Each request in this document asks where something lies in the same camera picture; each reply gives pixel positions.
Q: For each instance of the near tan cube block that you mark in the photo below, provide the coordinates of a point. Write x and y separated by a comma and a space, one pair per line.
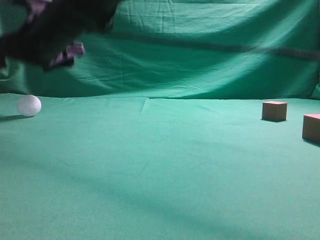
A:
311, 128

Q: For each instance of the black blurred gripper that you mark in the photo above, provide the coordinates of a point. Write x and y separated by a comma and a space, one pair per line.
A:
47, 37

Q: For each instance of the white dimpled golf ball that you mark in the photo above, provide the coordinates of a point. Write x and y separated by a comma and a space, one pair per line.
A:
29, 105

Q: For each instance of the tan cube block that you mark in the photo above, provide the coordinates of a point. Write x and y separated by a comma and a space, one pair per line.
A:
275, 111
311, 128

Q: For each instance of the far tan cube block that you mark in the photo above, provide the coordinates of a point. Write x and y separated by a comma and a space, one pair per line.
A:
275, 111

